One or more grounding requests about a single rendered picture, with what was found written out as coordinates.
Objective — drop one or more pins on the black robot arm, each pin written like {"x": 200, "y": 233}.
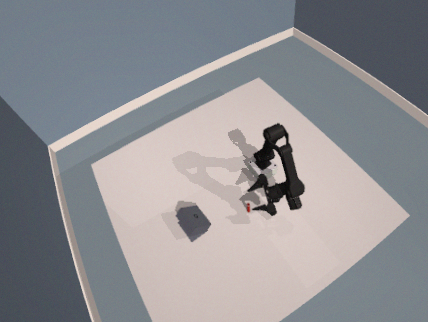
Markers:
{"x": 293, "y": 187}

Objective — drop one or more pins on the dark grey panel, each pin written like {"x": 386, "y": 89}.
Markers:
{"x": 193, "y": 222}

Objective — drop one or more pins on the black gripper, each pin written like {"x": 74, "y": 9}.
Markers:
{"x": 273, "y": 192}

